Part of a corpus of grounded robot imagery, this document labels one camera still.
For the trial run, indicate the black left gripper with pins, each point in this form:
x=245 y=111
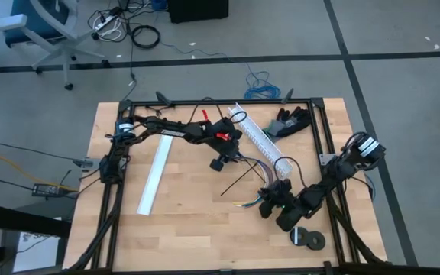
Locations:
x=228 y=146

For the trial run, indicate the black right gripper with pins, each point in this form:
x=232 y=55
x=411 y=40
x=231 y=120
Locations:
x=283 y=198

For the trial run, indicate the white raceway cover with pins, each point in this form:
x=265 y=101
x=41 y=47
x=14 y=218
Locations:
x=155 y=179

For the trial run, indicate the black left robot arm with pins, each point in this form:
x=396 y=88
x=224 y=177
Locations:
x=174 y=131

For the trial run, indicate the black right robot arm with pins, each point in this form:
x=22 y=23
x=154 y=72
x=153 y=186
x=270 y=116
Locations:
x=334 y=172

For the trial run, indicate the black tape roll white label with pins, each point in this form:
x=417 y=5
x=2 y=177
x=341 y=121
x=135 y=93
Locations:
x=295 y=237

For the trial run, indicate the grey green-edged glove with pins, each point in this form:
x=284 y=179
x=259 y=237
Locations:
x=275 y=128

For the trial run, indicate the black work glove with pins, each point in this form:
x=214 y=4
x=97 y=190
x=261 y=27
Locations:
x=296 y=122

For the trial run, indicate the clear safety glasses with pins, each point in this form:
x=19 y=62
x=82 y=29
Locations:
x=157 y=110

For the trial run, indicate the black box case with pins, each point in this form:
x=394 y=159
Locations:
x=197 y=9

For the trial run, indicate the white power strip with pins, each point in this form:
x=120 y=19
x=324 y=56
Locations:
x=105 y=22

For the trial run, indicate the black power adapter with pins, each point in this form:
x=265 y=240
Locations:
x=48 y=189

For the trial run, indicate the white-grey office chair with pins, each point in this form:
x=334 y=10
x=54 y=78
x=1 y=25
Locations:
x=65 y=42

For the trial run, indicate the white printed box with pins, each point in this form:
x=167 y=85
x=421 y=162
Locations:
x=40 y=252

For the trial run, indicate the black desk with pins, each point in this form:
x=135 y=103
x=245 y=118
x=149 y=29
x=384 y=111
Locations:
x=21 y=221

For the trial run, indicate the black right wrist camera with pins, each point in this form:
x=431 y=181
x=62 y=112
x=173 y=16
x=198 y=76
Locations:
x=283 y=186

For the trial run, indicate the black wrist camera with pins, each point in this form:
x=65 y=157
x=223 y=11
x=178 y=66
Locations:
x=229 y=126
x=283 y=186

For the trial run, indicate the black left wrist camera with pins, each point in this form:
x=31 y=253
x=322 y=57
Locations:
x=229 y=126

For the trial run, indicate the grey frame base plate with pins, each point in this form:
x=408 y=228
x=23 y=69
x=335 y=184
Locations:
x=327 y=158

